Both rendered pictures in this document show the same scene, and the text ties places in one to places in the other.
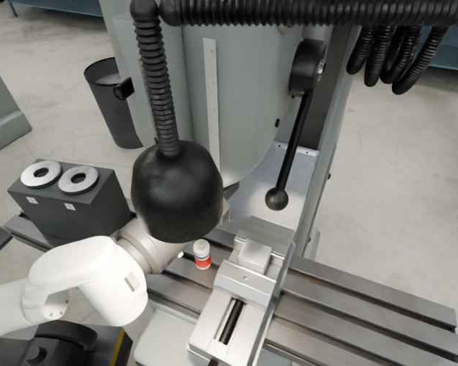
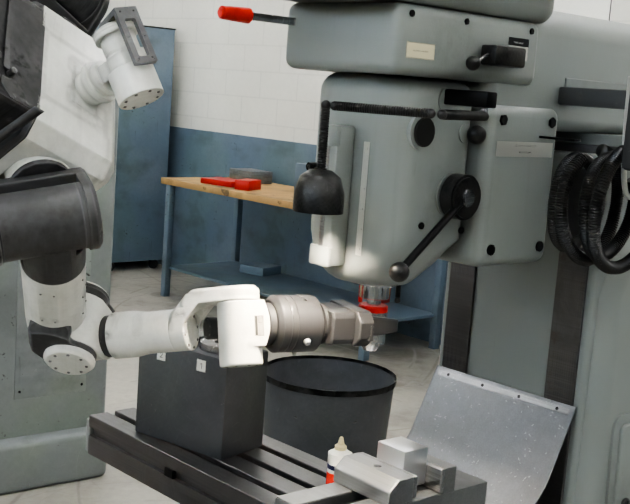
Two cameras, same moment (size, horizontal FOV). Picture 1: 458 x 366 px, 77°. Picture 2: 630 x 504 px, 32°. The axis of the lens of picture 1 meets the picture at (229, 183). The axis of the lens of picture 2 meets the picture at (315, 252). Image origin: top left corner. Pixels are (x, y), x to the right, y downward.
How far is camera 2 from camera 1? 1.36 m
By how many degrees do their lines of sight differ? 43
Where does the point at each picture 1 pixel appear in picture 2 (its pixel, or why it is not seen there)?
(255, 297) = (380, 481)
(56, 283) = (209, 292)
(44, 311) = (183, 326)
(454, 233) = not seen: outside the picture
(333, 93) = (584, 306)
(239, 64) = (382, 158)
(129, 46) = not seen: hidden behind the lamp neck
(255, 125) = (392, 207)
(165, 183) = (312, 174)
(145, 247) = (281, 303)
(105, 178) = not seen: hidden behind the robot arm
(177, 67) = (345, 154)
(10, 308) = (162, 315)
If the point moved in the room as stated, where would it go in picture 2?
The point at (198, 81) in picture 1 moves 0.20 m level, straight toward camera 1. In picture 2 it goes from (358, 169) to (315, 176)
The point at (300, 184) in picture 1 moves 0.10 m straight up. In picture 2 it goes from (540, 462) to (546, 407)
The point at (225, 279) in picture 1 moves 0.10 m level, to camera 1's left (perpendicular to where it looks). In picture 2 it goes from (352, 461) to (294, 448)
